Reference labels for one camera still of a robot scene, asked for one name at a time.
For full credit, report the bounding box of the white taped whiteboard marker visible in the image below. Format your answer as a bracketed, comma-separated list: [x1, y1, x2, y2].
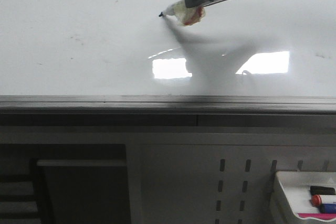
[159, 0, 206, 26]

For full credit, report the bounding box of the white whiteboard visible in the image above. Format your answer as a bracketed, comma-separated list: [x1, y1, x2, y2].
[1, 0, 335, 114]

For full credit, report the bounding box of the white perforated stand panel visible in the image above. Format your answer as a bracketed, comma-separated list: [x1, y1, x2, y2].
[126, 129, 335, 223]

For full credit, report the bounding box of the white plastic marker tray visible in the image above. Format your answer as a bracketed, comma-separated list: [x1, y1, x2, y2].
[270, 171, 335, 223]

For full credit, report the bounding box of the black capped marker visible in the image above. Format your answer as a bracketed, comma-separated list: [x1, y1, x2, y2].
[310, 186, 335, 195]

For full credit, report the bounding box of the red capped marker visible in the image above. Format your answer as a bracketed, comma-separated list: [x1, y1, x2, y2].
[311, 195, 336, 207]

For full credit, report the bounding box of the blue capped marker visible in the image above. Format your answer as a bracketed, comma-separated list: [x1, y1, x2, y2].
[319, 204, 336, 214]

